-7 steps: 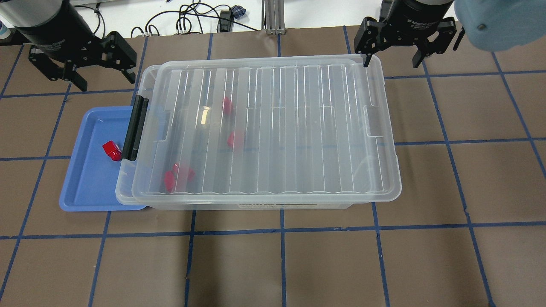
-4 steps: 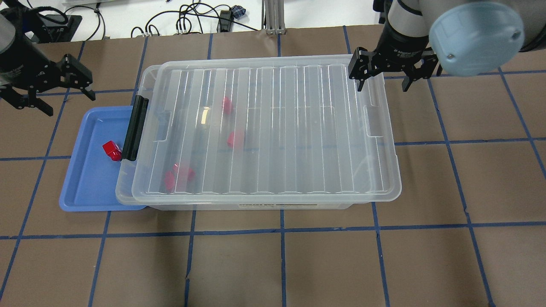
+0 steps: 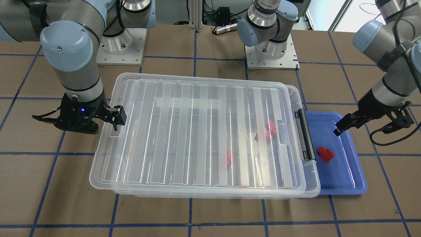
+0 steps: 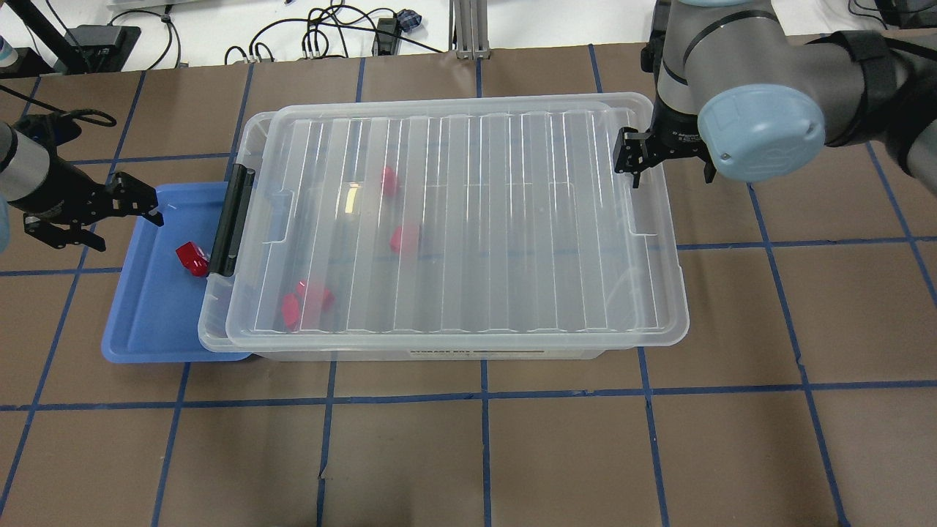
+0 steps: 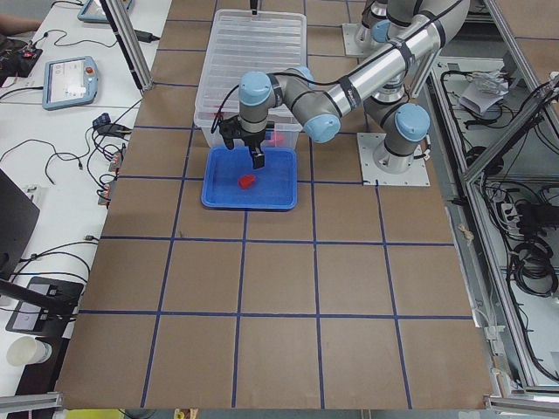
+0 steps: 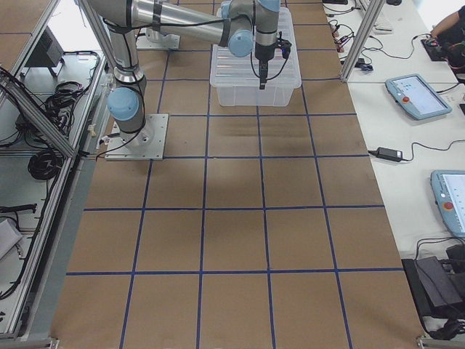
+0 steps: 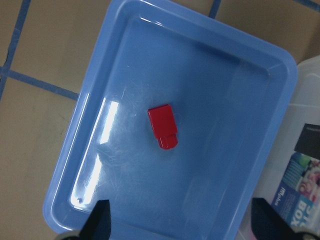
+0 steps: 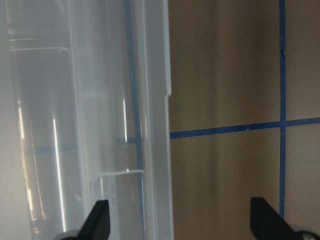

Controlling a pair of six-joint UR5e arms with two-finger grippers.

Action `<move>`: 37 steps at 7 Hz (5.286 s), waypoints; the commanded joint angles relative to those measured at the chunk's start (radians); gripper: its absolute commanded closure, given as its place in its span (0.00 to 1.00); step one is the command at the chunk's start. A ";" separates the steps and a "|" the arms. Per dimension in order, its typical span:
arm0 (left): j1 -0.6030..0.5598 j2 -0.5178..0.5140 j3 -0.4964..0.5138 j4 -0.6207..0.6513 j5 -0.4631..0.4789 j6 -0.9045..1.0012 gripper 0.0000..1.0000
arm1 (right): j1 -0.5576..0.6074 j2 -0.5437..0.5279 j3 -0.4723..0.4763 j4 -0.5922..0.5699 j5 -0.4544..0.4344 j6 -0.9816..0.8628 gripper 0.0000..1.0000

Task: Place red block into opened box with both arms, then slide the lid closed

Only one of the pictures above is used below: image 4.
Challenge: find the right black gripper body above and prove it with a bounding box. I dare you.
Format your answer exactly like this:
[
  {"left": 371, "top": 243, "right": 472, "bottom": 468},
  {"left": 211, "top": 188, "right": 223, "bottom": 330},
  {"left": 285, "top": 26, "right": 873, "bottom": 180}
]
[{"left": 638, "top": 99, "right": 715, "bottom": 169}]

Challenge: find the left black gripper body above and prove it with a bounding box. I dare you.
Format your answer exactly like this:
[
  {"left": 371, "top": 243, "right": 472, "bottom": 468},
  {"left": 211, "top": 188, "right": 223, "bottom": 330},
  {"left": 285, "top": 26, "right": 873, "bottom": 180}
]
[{"left": 21, "top": 157, "right": 111, "bottom": 225}]

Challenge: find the clear plastic box lid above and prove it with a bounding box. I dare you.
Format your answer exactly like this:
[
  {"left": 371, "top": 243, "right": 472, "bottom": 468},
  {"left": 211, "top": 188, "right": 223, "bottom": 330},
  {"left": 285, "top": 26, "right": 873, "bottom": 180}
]
[{"left": 225, "top": 92, "right": 690, "bottom": 347}]

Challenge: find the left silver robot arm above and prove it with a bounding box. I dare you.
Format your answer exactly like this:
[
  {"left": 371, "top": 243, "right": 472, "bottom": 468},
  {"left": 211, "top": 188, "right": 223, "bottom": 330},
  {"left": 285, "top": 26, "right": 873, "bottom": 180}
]
[{"left": 1, "top": 123, "right": 165, "bottom": 253}]

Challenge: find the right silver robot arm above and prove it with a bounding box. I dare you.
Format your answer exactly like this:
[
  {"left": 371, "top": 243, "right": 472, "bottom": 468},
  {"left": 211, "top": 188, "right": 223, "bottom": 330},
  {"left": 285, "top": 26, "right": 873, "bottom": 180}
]
[{"left": 613, "top": 1, "right": 936, "bottom": 191}]

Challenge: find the clear plastic storage box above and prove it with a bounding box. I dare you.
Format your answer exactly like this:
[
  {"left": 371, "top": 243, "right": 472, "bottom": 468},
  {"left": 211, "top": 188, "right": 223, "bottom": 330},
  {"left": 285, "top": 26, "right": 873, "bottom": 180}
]
[{"left": 198, "top": 106, "right": 645, "bottom": 362}]

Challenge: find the blue plastic tray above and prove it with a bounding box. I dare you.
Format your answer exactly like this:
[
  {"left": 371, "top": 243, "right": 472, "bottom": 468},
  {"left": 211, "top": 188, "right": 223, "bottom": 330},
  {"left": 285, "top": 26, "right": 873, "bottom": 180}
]
[{"left": 101, "top": 182, "right": 248, "bottom": 365}]

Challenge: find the black box latch handle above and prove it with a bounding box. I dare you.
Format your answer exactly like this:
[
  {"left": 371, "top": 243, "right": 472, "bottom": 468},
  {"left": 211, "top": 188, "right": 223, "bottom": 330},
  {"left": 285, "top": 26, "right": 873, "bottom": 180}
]
[{"left": 209, "top": 163, "right": 255, "bottom": 277}]

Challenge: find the aluminium frame post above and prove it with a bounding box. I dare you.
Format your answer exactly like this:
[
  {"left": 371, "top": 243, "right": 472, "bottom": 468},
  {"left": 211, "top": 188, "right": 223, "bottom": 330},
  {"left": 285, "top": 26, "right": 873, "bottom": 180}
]
[{"left": 449, "top": 1, "right": 491, "bottom": 60}]

